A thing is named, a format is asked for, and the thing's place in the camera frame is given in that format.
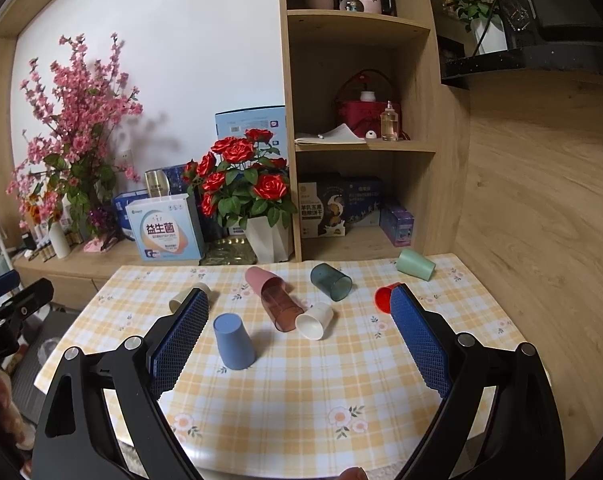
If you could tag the blue cup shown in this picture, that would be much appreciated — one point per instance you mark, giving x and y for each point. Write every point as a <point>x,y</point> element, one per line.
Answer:
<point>234,344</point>

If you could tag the small glass perfume bottle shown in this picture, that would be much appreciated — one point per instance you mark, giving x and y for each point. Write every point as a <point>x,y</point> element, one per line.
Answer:
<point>390,123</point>

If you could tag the wooden shelf unit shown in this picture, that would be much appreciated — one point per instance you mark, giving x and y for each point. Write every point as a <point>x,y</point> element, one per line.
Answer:
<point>424,171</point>

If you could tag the white cup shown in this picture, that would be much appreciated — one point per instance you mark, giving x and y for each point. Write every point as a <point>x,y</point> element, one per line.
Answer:
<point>314,322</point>

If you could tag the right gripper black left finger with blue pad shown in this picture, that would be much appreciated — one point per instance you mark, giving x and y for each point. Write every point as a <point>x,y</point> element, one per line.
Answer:
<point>76,438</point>

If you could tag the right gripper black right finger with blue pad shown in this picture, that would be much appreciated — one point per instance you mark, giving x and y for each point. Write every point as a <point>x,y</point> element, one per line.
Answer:
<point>523,436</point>

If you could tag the yellow checked tablecloth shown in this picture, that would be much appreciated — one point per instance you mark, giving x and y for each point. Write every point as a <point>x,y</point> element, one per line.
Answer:
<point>304,409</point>

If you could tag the transparent dark teal cup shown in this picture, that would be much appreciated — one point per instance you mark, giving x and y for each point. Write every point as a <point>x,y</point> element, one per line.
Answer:
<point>332,282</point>

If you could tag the transparent brown-pink cup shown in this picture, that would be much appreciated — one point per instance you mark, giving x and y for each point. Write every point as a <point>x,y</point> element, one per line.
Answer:
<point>282,309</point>

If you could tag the pink opaque cup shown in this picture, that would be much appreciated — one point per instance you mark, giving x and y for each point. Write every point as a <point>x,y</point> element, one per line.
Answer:
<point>263,282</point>

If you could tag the pink blossom branches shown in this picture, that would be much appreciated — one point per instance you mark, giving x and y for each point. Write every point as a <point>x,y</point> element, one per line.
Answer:
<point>69,167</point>

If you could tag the white faceted vase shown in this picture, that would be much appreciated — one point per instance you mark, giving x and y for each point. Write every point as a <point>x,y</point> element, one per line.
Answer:
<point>271,244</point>

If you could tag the purple box on shelf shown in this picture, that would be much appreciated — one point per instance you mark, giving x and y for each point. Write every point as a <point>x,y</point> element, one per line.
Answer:
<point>398,225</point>

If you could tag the red basket on shelf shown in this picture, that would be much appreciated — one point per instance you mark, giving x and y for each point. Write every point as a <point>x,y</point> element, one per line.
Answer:
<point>362,98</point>

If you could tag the light blue box behind roses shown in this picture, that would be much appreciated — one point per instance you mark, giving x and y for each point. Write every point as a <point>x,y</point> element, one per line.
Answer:
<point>272,118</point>

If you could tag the white bottle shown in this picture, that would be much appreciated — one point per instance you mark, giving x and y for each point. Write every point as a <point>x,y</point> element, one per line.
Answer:
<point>58,240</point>

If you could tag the mint green cup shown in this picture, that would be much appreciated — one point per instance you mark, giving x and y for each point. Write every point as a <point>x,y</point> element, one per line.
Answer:
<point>414,264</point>

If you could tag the papers on shelf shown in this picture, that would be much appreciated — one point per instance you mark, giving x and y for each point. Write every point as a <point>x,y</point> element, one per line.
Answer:
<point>341,135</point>

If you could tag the green glass tray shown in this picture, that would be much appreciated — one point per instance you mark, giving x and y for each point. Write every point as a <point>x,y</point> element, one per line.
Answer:
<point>229,251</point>

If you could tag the red cup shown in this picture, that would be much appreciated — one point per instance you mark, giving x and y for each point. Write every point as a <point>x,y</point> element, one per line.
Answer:
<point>382,297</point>

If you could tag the red rose bouquet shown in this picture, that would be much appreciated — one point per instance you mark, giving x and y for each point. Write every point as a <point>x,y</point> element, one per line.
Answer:
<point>242,178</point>

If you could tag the beige cup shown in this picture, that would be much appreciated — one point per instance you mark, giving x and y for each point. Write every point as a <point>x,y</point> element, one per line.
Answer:
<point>176,301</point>

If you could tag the peach rose plant white pot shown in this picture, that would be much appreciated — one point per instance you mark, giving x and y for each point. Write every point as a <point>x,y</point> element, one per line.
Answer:
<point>482,19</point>

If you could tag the white and dark snack box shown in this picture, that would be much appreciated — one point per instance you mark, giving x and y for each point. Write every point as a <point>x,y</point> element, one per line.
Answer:
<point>332,205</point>

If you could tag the light blue probiotics box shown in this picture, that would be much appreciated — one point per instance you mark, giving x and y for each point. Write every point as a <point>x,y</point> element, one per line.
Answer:
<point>167,228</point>

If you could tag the low wooden cabinet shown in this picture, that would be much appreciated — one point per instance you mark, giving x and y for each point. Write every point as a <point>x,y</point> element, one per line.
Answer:
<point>80,276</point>

